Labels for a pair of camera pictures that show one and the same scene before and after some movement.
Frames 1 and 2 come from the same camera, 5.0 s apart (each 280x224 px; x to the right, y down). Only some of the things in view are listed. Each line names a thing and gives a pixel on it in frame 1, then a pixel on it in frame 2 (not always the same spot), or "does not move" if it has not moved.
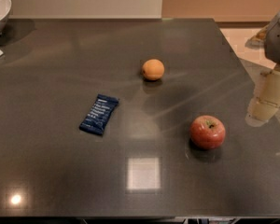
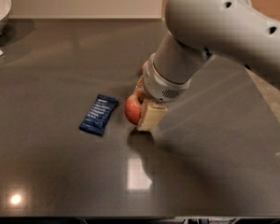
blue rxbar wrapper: (100, 114) does not move
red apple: (207, 132) -> (133, 108)
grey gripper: (278, 42) -> (160, 86)
